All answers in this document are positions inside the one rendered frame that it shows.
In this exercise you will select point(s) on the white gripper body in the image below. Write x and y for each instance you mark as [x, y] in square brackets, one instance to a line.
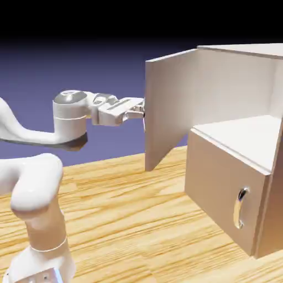
[111, 116]

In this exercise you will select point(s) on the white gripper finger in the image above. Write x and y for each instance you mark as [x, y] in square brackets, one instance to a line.
[133, 115]
[138, 108]

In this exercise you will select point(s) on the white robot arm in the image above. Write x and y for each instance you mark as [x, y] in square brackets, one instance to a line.
[68, 115]

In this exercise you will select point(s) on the beige cabinet door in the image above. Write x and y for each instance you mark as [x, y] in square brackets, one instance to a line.
[216, 176]
[168, 106]

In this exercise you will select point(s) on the beige wooden cabinet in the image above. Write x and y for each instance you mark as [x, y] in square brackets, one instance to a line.
[234, 88]

